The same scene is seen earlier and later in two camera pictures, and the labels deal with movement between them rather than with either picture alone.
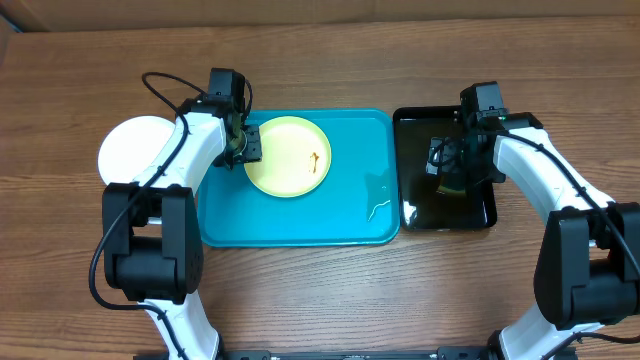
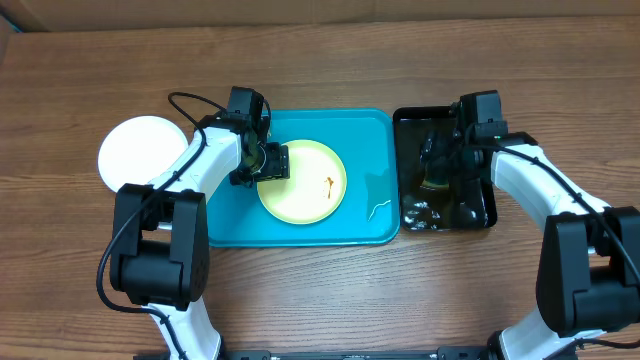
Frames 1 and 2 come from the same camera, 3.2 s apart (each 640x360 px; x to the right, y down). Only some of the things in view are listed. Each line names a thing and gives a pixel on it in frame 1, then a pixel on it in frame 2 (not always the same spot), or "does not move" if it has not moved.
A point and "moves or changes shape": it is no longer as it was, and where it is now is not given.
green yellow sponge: x=452 y=192 moves or changes shape
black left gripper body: x=247 y=150 → x=270 y=165
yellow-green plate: x=296 y=158 moves or changes shape
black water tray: x=443 y=183 does not move
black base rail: x=358 y=354 does not move
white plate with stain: x=129 y=145 does not move
